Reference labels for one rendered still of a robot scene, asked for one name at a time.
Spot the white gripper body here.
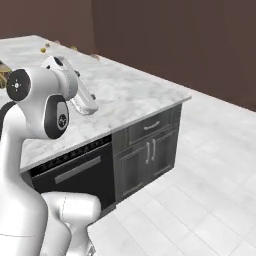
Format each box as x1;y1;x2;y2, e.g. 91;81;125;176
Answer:
70;73;100;116

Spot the dark grey cabinet door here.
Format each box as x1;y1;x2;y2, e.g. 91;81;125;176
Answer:
151;128;178;178
117;141;151;198

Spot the dark grey drawer front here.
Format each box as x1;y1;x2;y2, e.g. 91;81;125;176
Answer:
127;111;175;146

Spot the black dishwasher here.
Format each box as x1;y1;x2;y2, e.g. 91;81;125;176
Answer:
29;133;117;212

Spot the silver drawer handle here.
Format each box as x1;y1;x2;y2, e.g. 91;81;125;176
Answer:
143;121;161;131

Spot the grey dishwasher handle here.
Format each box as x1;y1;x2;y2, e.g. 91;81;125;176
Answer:
54;155;102;185

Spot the silver cabinet door handle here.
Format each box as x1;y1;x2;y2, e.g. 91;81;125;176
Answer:
151;138;157;162
145;141;151;165

